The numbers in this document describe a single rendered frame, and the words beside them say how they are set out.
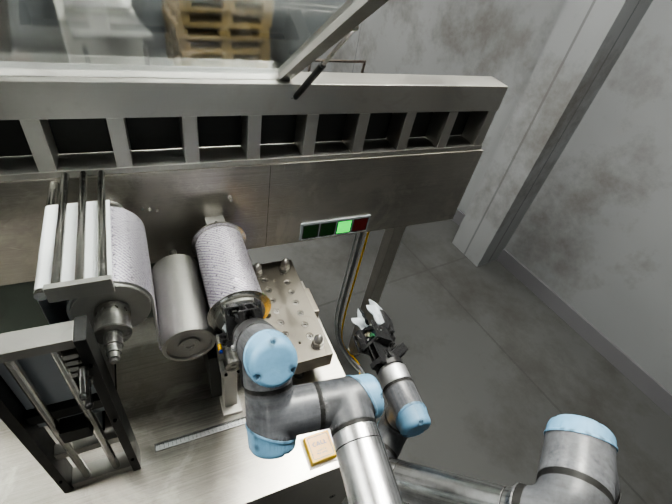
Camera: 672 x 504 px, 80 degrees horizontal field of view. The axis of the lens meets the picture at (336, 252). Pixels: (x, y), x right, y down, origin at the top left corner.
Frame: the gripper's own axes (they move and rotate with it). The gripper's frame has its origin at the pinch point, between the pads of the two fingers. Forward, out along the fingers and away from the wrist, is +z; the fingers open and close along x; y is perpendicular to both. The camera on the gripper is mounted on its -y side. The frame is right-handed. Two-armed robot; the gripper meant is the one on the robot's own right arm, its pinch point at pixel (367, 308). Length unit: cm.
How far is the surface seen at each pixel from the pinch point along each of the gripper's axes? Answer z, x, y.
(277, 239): 31.4, 10.4, 16.1
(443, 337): 53, 40, -149
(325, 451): -26.5, 28.8, 0.8
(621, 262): 47, -66, -199
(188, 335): -3.6, 22.4, 41.9
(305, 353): -2.9, 20.4, 7.1
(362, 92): 34, -40, 26
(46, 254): 3, 16, 73
